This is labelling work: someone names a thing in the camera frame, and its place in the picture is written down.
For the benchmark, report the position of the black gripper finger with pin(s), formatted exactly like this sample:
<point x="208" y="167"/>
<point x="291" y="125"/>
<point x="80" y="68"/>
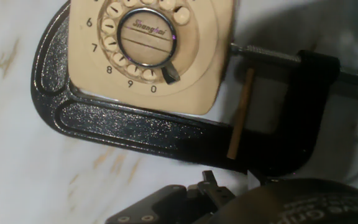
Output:
<point x="163" y="205"/>

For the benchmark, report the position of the marble pattern sheet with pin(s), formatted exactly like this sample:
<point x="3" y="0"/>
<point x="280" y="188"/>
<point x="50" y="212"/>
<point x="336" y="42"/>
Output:
<point x="42" y="155"/>

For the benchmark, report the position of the small wooden stick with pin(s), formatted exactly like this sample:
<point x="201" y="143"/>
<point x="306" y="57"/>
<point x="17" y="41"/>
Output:
<point x="241" y="115"/>

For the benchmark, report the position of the black C-clamp with steel screw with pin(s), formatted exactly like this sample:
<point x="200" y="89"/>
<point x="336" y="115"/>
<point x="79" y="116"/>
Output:
<point x="120" y="124"/>

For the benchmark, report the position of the beige rotary phone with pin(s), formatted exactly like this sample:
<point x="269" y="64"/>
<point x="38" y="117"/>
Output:
<point x="197" y="77"/>

